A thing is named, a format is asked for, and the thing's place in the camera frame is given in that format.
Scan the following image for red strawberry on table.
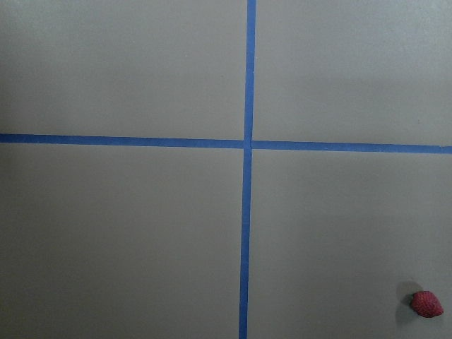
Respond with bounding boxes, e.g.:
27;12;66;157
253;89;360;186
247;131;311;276
410;291;444;319

